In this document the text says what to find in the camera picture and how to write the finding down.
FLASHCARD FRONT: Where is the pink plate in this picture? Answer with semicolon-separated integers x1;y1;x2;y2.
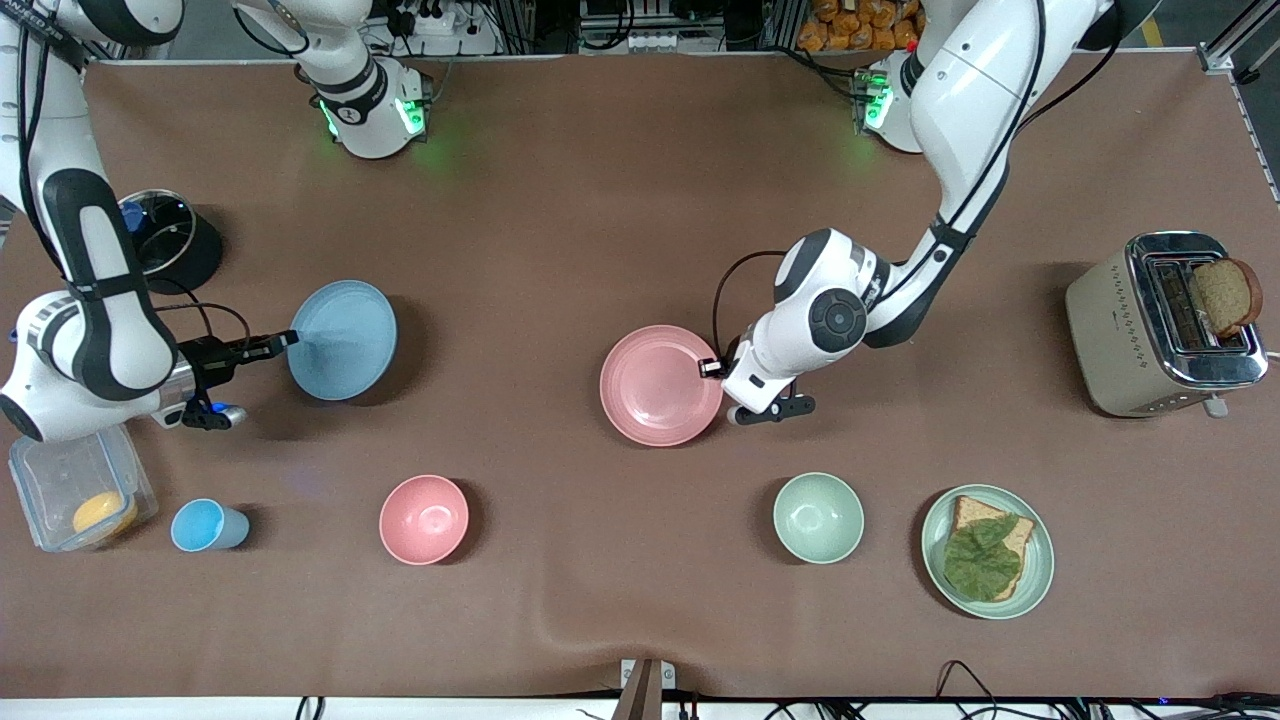
599;324;725;448

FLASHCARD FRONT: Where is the blue plate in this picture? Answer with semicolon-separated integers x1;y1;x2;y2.
288;279;399;403

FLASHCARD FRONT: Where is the glass lid blue knob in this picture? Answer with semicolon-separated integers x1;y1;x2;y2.
118;190;197;276

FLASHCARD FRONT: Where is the blue cup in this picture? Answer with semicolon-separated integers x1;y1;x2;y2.
170;498;251;553

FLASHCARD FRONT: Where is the green bowl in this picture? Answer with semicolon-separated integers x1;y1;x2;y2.
772;472;866;565

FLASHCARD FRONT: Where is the yellow round food piece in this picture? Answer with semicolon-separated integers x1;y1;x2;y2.
72;490;139;538

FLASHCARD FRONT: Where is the clear plastic container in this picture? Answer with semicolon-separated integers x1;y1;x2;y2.
8;424;159;553

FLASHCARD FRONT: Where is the brown table cover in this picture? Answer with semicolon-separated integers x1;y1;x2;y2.
0;55;1280;700

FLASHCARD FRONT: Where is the pink bowl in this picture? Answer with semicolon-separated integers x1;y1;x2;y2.
378;474;471;567

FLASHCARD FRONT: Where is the bread slice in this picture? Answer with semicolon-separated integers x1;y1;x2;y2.
947;495;1036;603

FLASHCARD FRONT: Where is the green lettuce leaf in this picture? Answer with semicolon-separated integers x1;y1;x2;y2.
943;515;1023;603

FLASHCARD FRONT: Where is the bag of orange buns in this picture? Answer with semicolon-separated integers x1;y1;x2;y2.
797;0;923;54

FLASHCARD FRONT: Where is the white power strip with plugs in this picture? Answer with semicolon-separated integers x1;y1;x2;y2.
385;0;459;38

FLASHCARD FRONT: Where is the green plate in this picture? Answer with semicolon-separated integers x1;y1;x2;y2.
921;484;1056;621

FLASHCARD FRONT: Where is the beige chrome toaster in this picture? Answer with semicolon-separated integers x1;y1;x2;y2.
1064;231;1271;419

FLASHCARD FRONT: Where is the brown toast slice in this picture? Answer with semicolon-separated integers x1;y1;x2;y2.
1192;259;1264;339

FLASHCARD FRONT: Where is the black saucepan blue handle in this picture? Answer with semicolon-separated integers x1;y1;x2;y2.
118;189;224;297

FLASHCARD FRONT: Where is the metal table bracket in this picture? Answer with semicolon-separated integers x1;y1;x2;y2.
619;657;677;720

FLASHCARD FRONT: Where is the black looped floor cable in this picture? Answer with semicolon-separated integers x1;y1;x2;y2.
934;659;1011;720

